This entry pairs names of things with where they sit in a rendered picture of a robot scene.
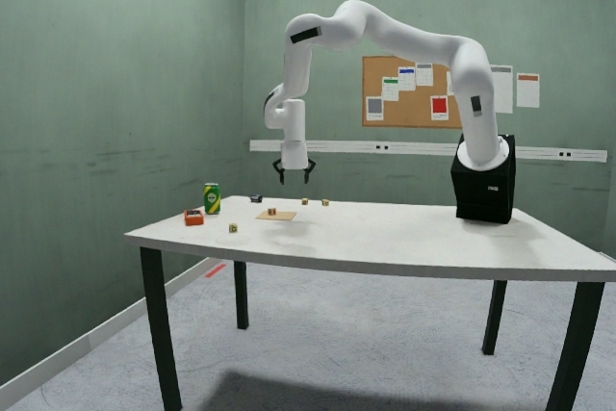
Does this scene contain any tan square mat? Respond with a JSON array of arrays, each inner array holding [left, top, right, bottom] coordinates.
[[255, 211, 297, 220]]

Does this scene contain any orange multimeter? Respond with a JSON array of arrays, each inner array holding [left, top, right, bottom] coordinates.
[[184, 210, 204, 226]]

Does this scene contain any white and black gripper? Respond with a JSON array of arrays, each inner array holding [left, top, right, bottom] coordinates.
[[272, 142, 316, 185]]

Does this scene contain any green and yellow drink can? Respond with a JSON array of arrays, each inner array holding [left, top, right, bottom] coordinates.
[[204, 183, 220, 215]]

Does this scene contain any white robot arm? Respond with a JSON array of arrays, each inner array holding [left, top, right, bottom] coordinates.
[[264, 0, 509, 171]]

